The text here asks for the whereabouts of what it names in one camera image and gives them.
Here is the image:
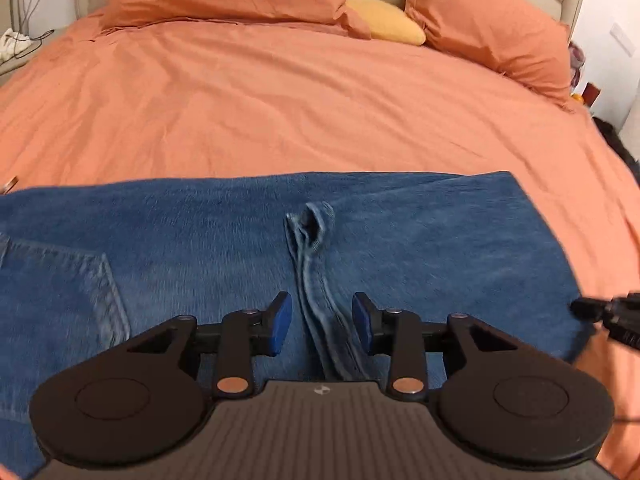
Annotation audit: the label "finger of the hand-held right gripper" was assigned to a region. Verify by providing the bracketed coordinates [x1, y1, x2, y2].
[570, 292, 640, 322]

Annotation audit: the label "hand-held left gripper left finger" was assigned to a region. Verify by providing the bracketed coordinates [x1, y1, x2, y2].
[125, 291, 294, 401]

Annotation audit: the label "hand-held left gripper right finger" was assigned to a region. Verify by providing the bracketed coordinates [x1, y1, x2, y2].
[351, 291, 517, 403]

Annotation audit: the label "blue denim pants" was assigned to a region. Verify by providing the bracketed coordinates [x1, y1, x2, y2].
[0, 171, 595, 478]

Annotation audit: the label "black clothes pile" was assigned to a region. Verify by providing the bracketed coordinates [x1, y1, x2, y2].
[592, 117, 640, 181]

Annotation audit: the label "bed with orange sheet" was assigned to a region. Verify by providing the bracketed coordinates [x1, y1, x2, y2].
[0, 7, 640, 480]

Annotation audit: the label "pink bear plush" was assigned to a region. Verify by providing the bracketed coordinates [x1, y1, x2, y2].
[567, 41, 586, 86]

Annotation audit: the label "yellow pillow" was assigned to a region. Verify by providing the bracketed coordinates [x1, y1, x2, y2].
[345, 0, 427, 47]

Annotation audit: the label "beige nightstand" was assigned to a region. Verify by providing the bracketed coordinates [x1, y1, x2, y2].
[0, 27, 66, 86]

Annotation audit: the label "white cloth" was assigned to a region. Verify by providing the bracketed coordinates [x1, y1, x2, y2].
[0, 32, 32, 63]

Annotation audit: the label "white wall switch plate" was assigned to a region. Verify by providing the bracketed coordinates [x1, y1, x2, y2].
[609, 25, 640, 58]

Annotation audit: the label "black charger cable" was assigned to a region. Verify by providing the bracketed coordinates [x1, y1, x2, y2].
[12, 0, 57, 58]

